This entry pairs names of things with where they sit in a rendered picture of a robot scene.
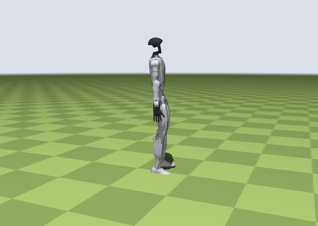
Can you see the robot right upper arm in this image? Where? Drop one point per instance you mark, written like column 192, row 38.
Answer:
column 155, row 64

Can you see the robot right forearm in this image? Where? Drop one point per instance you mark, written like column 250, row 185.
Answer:
column 156, row 91

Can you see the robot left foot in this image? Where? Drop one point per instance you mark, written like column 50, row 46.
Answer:
column 167, row 163

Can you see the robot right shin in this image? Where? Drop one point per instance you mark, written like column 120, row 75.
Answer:
column 158, row 150

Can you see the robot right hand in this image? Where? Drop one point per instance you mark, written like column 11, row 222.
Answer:
column 157, row 113

